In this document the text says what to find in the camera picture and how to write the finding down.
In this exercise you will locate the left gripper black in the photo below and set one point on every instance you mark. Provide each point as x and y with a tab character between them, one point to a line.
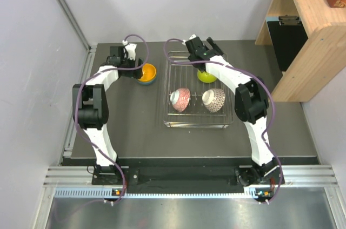
135	73

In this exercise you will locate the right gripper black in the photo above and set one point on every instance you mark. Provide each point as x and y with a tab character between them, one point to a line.
201	71

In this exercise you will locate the yellow-green bowl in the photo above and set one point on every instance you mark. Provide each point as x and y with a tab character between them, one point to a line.
206	77

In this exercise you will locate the orange bowl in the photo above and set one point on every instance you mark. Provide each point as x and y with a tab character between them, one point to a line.
149	73

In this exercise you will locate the blue bowl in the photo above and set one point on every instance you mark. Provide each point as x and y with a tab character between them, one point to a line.
146	82

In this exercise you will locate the brown lattice patterned bowl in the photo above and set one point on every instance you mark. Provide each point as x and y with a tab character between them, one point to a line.
213	99

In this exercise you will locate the metal wire dish rack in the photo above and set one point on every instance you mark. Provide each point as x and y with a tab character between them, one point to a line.
196	115

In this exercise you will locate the black white patterned bowl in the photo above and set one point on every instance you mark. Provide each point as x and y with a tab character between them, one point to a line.
180	99

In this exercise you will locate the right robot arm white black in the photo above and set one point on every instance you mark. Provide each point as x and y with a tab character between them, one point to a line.
250	106

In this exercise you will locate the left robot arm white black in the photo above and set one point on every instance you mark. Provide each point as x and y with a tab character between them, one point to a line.
91	111

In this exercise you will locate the black clipboard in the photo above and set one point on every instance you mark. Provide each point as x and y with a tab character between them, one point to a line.
288	36

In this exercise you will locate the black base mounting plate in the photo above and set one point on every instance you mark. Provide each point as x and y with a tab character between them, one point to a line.
188	179

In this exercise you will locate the wooden shelf unit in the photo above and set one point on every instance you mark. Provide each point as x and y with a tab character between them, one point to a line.
321	58

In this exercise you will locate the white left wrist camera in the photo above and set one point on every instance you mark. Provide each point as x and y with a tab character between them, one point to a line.
130	50

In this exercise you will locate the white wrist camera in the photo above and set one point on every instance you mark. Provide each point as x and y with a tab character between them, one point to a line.
130	50
193	36

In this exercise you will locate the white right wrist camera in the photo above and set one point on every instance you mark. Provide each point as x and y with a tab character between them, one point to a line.
193	36

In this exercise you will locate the aluminium corner post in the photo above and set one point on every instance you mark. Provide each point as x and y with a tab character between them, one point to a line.
73	22

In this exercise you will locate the aluminium frame rail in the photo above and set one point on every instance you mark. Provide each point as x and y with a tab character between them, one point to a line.
76	182

